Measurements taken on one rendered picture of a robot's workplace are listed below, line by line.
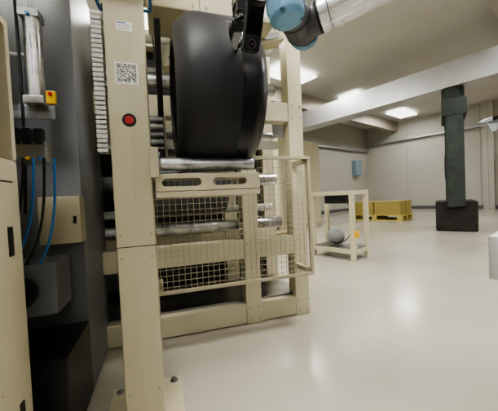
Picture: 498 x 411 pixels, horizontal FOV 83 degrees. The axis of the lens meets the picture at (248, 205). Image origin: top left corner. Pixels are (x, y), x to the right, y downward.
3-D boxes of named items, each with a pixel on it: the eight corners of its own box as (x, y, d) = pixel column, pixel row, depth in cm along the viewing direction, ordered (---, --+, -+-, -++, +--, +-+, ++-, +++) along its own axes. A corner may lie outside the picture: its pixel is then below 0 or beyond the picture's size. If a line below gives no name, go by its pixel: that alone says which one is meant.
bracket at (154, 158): (150, 177, 89) (148, 146, 89) (152, 184, 127) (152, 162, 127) (160, 177, 90) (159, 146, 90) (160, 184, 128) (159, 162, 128)
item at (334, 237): (354, 262, 315) (352, 190, 313) (311, 254, 362) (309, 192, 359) (370, 256, 337) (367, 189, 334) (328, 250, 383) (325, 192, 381)
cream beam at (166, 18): (146, 3, 122) (144, -32, 122) (148, 36, 147) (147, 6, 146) (275, 23, 141) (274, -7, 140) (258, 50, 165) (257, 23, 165)
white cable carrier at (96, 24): (97, 152, 96) (88, 8, 94) (100, 154, 100) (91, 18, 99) (112, 152, 97) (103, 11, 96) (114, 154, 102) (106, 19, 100)
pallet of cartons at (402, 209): (416, 218, 759) (416, 199, 757) (399, 222, 693) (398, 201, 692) (365, 217, 872) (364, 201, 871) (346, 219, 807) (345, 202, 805)
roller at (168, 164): (157, 172, 94) (156, 158, 93) (157, 170, 98) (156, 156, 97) (257, 170, 104) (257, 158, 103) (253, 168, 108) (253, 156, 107)
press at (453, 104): (489, 227, 534) (486, 64, 525) (475, 233, 470) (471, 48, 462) (440, 225, 596) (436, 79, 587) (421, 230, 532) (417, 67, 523)
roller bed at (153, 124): (125, 176, 133) (121, 112, 133) (128, 178, 148) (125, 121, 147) (168, 175, 139) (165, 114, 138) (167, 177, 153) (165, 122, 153)
